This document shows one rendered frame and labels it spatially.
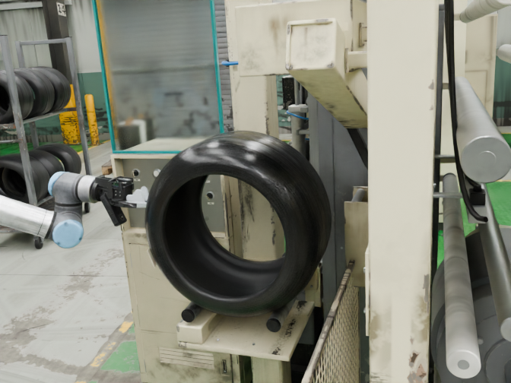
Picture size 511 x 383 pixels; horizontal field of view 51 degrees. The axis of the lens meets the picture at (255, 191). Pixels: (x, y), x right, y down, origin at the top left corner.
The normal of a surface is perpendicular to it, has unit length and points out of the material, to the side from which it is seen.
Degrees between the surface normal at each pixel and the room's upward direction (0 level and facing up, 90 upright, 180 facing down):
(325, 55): 72
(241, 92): 90
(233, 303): 101
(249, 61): 90
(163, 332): 90
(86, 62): 90
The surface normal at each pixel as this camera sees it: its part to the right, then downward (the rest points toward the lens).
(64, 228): 0.40, 0.25
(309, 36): -0.32, -0.04
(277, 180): 0.24, -0.32
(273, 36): -0.32, 0.27
